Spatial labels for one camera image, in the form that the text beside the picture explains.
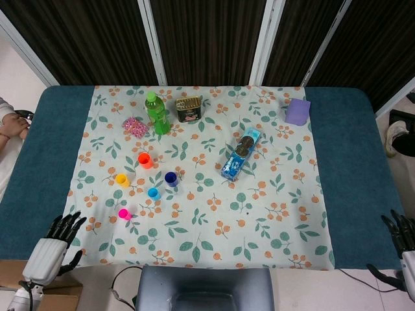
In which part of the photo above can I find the green drink bottle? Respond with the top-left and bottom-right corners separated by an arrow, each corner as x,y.
144,91 -> 171,136

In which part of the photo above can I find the bystander white garment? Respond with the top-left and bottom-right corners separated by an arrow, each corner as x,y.
0,96 -> 25,198

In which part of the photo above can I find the bystander bare forearm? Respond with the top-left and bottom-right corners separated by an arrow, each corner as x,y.
0,113 -> 32,153

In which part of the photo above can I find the right black-white robot hand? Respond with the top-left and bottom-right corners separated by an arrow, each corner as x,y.
366,209 -> 415,292

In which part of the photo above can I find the teal table cover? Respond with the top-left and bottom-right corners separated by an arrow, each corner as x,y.
0,84 -> 415,271

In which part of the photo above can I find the brown cardboard box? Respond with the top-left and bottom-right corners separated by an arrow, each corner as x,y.
0,259 -> 84,311

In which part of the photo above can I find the black chair base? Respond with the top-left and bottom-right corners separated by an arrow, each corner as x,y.
388,109 -> 415,124

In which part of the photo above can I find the orange plastic cup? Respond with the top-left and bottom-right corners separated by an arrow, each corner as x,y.
137,152 -> 153,170

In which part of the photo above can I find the left black-white robot hand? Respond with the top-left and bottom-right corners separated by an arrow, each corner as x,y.
21,211 -> 87,286

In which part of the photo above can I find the floral tablecloth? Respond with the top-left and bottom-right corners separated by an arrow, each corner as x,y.
51,84 -> 337,271

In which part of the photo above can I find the thin black floor cable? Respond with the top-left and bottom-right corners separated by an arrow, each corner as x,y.
335,268 -> 406,294

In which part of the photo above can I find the blue cookie package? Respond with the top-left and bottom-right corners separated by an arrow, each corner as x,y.
220,126 -> 261,181

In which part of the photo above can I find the black floor cable with plug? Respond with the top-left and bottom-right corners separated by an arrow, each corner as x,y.
111,265 -> 143,308

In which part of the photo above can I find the dark folding screen panel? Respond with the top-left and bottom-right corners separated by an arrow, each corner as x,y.
259,0 -> 353,87
303,0 -> 415,115
148,0 -> 276,86
0,0 -> 168,87

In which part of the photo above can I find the purple box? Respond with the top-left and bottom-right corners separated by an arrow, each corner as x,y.
285,98 -> 311,126

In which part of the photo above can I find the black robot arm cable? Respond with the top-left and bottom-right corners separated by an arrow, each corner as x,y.
18,280 -> 43,301

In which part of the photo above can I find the white sneaker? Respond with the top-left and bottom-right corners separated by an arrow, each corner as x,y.
384,119 -> 410,158

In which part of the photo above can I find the pink patterned candy bag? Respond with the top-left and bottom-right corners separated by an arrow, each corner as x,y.
122,117 -> 150,139

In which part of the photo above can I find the black trouser leg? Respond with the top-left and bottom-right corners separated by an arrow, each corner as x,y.
392,128 -> 415,157

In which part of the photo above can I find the black and gold tin can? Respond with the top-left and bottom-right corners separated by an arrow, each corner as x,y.
175,95 -> 204,123

